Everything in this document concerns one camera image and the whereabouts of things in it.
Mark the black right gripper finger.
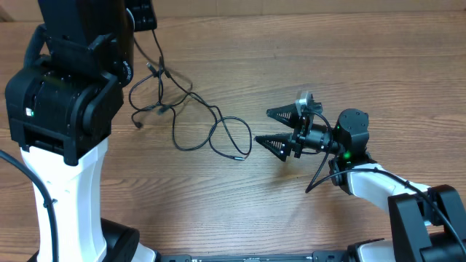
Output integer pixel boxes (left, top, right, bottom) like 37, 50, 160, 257
266, 104, 300, 127
254, 133, 293, 162

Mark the black USB-C cable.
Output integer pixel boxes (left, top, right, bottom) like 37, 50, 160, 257
145, 61, 253, 162

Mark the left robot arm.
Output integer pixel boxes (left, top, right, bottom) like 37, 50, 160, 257
5, 0, 160, 262

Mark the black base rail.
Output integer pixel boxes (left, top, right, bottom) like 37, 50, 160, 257
155, 250, 354, 262

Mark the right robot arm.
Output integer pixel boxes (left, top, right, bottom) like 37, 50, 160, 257
255, 104, 465, 261

